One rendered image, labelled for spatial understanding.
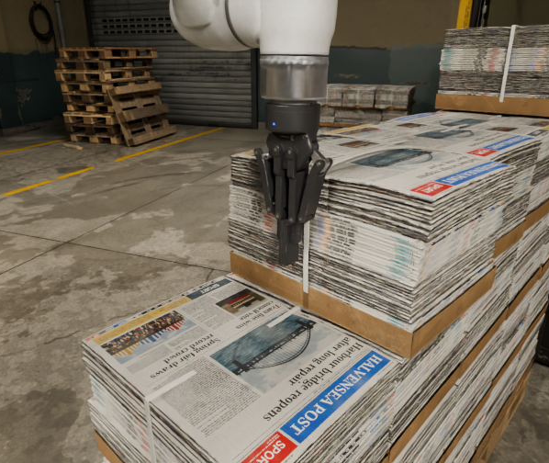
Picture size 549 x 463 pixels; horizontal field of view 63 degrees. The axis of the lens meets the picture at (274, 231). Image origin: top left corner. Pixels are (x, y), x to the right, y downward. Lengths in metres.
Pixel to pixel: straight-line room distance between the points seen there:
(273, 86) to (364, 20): 6.94
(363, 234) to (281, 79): 0.23
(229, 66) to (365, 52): 2.29
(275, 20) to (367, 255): 0.32
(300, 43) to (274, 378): 0.42
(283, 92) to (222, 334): 0.36
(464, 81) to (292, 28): 0.96
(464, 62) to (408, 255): 0.96
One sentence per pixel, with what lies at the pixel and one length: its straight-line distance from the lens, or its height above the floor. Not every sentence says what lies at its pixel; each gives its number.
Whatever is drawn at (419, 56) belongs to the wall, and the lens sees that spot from 7.39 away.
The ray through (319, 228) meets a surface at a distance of 0.67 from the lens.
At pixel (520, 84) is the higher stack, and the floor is 1.14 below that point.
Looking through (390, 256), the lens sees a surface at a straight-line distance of 0.61.
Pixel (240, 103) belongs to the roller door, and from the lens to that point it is 8.12.
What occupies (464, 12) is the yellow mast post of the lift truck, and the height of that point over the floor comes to 1.37.
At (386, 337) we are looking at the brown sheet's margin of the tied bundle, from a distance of 0.66.
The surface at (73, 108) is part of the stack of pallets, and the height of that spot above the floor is 0.48.
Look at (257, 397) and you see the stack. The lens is 0.59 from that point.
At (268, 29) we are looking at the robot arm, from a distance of 0.60.
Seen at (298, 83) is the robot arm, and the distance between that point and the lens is 0.59.
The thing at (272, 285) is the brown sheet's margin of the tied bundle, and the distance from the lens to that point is 0.78.
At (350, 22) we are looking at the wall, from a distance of 7.56.
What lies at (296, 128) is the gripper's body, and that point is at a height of 1.13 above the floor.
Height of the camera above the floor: 1.22
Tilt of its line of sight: 22 degrees down
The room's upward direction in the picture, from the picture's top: straight up
